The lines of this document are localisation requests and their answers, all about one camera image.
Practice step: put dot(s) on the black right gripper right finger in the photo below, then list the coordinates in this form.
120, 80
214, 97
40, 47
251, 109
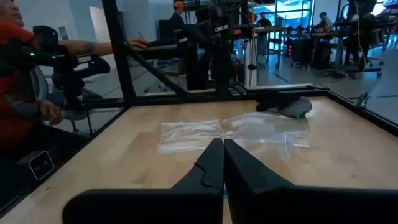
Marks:
280, 205

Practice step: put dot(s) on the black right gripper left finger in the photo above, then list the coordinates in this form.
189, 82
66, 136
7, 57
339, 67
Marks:
186, 205

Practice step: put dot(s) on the black square camera box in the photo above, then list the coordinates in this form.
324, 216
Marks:
40, 165

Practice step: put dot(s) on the black glove-like object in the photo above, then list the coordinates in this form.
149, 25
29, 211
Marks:
295, 109

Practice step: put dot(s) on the black aluminium table frame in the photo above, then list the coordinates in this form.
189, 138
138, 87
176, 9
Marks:
118, 46

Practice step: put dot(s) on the person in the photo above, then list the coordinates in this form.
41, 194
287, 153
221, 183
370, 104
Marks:
12, 93
264, 21
325, 21
178, 18

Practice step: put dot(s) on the black equipment stand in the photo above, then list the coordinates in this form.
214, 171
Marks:
360, 31

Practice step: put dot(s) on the wooden workbench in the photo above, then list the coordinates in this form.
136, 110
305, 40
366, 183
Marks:
273, 30

